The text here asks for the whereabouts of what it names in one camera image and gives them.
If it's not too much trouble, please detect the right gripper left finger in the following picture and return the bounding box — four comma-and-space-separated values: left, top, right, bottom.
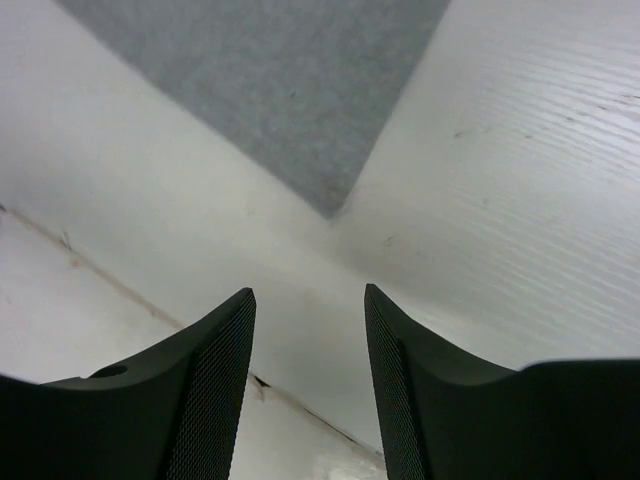
1, 288, 256, 479

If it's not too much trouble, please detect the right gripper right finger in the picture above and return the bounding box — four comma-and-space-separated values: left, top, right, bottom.
364, 284, 639, 479

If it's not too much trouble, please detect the grey tank top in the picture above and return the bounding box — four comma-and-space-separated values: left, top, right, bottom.
63, 0, 448, 218

